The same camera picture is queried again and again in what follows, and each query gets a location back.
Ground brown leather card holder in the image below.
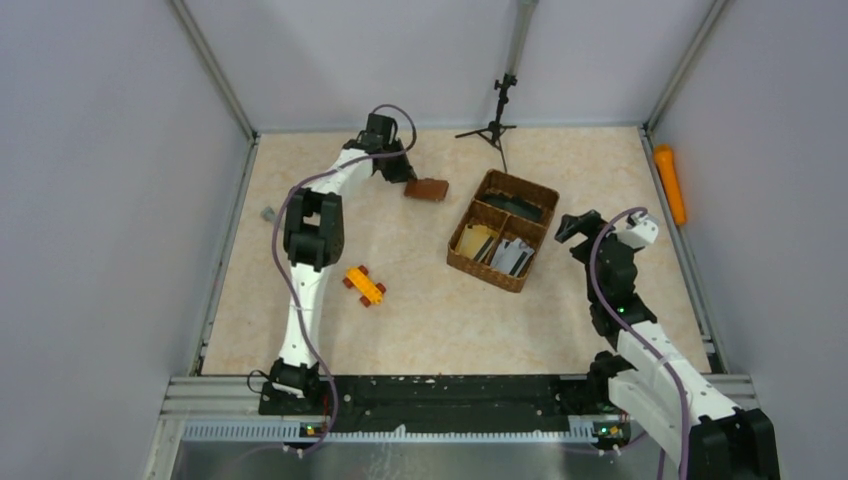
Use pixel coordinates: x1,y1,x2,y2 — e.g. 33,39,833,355
404,178,450,202

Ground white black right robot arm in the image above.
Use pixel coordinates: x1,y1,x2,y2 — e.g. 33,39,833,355
555,207,781,479

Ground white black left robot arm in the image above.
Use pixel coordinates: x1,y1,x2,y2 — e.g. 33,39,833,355
269,110,415,414

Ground silver cards in basket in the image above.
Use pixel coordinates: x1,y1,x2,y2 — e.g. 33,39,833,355
490,238,535,277

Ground black cards in basket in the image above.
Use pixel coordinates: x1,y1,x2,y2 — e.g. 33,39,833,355
481,193,543,223

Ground gold cards in basket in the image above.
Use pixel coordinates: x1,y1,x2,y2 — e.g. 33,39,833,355
456,224,499,264

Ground brown wicker divided basket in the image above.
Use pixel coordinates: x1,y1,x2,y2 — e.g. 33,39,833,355
446,170,560,293

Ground black mini tripod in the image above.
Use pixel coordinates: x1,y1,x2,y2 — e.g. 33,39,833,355
455,73,517,173

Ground grey plastic dumbbell piece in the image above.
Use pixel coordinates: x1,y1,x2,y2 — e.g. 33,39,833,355
260,207,276,223

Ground yellow toy car block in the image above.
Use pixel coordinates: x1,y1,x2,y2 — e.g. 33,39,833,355
343,265,386,307

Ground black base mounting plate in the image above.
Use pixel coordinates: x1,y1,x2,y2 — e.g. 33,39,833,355
258,375,634,443

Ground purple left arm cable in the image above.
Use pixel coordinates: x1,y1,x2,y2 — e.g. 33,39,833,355
271,103,418,455

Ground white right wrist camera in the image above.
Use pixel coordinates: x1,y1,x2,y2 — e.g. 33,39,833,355
616,212,660,251

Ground orange cylinder handle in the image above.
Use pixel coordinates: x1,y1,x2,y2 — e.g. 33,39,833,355
653,144,687,226

